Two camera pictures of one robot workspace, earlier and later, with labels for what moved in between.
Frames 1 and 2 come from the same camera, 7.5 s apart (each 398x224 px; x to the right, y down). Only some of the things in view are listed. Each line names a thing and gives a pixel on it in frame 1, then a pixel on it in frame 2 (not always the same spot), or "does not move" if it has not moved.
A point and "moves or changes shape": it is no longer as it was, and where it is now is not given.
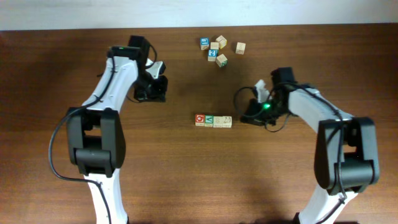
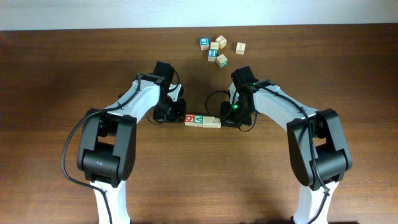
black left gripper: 158,96 to 175,117
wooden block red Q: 199,119 to 189,119
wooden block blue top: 204,43 does not move
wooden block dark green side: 214,45 does not move
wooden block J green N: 222,61 does not move
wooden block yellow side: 222,42 does not move
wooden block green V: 209,121 to 198,120
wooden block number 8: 217,121 to 207,122
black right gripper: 254,119 to 227,120
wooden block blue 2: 212,55 does not move
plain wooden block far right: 240,48 does not move
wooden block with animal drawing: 227,122 moves or changes shape
